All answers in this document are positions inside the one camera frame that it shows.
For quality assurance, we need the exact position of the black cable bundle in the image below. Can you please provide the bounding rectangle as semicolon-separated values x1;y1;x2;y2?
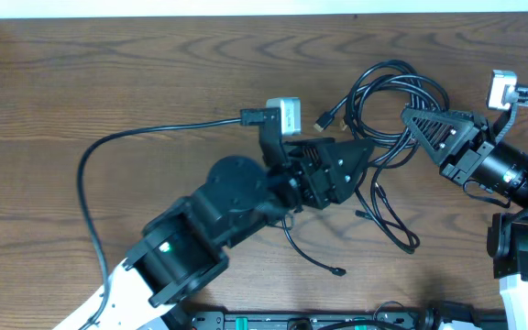
313;59;451;256

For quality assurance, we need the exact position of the thin black usb cable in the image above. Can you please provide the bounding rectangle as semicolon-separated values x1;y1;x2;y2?
280;214;347;278

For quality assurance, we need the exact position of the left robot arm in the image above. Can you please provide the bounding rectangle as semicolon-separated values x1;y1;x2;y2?
60;107;374;329

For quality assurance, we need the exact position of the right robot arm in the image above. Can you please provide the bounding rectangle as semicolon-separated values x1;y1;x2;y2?
401;107;528;329

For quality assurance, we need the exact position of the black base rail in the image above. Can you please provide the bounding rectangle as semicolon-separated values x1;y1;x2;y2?
190;306;435;330

